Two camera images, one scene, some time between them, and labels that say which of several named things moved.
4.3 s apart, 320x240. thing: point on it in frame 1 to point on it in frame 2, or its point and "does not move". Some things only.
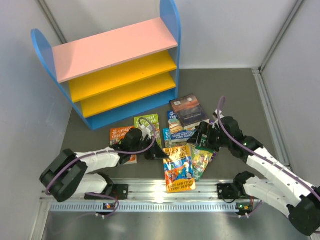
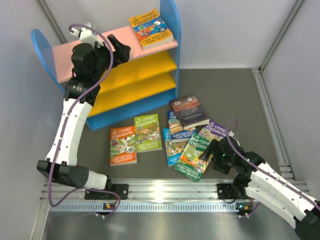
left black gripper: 155,152 to 121,55
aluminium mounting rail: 152,190 does not move
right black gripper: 207,129 to 215,146
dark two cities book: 189,111 does not move
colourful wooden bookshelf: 118,73 does not move
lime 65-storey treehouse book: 152,121 does not move
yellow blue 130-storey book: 179,169 to 151,30
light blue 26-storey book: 167,138 does not move
